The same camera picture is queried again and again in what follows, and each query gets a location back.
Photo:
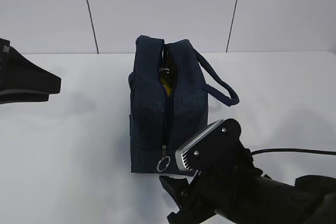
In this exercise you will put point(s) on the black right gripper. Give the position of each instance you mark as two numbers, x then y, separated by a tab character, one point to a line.
232	186

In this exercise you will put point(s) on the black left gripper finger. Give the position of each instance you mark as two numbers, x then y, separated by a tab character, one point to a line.
21	96
19	75

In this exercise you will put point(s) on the dark blue lunch bag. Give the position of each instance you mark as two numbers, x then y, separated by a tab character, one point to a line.
160	124

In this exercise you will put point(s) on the yellow lemon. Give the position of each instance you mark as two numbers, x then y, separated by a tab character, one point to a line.
167	80

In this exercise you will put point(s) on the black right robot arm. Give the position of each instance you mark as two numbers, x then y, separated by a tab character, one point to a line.
312	205

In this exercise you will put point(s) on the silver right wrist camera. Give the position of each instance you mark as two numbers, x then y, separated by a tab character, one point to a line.
209	145

